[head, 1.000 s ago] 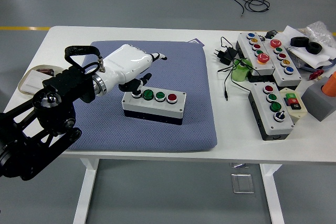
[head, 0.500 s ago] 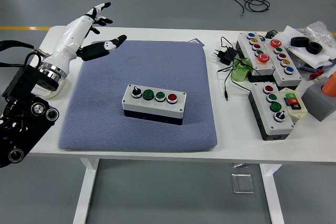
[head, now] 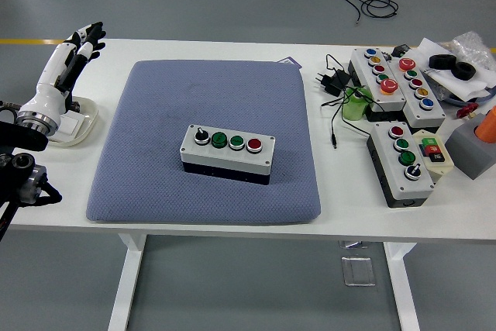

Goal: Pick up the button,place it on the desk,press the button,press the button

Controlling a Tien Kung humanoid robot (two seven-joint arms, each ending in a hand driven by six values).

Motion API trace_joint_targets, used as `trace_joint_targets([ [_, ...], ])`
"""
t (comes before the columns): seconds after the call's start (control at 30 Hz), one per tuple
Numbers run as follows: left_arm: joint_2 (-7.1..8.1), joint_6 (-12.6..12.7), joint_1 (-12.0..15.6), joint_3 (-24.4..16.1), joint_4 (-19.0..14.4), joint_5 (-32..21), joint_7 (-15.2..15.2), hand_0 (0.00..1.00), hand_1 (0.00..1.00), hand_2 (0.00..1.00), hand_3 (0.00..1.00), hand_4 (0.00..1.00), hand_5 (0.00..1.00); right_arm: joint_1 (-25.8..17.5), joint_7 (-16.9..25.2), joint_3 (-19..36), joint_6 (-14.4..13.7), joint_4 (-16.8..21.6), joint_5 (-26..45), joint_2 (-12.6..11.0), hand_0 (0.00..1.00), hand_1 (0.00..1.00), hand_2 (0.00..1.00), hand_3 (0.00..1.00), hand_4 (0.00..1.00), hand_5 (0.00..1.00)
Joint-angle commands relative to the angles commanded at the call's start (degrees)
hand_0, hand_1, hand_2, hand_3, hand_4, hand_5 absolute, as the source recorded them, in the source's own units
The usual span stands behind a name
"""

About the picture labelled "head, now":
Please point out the purple-edged white card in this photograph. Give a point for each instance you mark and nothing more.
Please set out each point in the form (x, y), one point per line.
(290, 61)

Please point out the green plastic cup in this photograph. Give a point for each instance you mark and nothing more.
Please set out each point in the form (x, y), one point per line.
(352, 110)

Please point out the dark red small item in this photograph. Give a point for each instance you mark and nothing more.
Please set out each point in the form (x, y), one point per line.
(76, 106)

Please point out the clear bubble wrap bag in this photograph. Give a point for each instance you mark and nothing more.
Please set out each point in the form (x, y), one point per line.
(470, 42)

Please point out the red valve knob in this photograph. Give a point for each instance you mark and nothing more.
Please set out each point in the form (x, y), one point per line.
(465, 111)

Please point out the orange cylinder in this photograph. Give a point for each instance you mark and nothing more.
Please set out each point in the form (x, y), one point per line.
(489, 127)

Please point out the four-button grey control box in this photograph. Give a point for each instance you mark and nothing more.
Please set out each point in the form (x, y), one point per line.
(228, 156)
(416, 187)

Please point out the grey plastic block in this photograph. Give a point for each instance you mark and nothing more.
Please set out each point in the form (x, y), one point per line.
(469, 149)

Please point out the clear floor socket cover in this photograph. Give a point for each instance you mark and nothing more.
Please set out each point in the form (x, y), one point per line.
(358, 271)

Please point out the white table leg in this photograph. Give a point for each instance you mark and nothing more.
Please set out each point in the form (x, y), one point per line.
(403, 288)
(124, 288)

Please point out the white flat switch plate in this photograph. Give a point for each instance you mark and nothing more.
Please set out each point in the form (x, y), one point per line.
(71, 125)

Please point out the black power adapter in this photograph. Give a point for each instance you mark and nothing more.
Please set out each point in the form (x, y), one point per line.
(335, 81)

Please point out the white foam sheet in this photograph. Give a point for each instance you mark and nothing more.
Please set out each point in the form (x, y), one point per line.
(430, 50)

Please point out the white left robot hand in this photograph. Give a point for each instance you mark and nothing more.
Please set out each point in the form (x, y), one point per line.
(48, 90)

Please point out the small black connector block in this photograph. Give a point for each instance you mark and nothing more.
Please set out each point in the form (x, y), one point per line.
(399, 52)

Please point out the cream oval tray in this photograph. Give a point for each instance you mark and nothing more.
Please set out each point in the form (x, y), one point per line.
(90, 114)

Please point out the five-button box, mushroom button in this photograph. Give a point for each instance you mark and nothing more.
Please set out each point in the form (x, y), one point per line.
(362, 71)
(434, 114)

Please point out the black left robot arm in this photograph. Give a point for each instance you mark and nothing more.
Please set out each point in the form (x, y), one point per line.
(23, 141)

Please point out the blue-grey fabric mat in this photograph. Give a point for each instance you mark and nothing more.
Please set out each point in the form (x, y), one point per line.
(232, 87)

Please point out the cream three-button switch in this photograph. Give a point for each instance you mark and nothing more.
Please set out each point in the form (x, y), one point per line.
(438, 166)

